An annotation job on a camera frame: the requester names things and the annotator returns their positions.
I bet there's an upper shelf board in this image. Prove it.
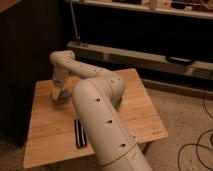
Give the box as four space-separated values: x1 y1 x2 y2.
65 0 213 20

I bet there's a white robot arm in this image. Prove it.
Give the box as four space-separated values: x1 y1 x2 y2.
50 50 152 171

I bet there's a metal pole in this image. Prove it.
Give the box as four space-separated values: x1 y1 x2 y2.
69 0 80 42

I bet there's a black cable on floor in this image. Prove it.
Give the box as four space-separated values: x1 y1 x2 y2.
176 71 213 171

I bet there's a dark cabinet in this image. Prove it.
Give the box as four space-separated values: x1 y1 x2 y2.
0 0 64 146

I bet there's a wooden table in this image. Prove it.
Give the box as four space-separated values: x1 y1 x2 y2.
23 68 168 168

